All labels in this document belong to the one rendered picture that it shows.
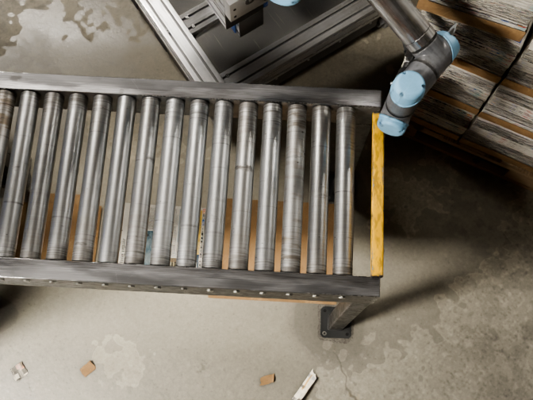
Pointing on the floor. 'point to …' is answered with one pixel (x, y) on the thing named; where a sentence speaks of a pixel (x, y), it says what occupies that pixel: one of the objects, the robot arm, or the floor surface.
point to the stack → (500, 141)
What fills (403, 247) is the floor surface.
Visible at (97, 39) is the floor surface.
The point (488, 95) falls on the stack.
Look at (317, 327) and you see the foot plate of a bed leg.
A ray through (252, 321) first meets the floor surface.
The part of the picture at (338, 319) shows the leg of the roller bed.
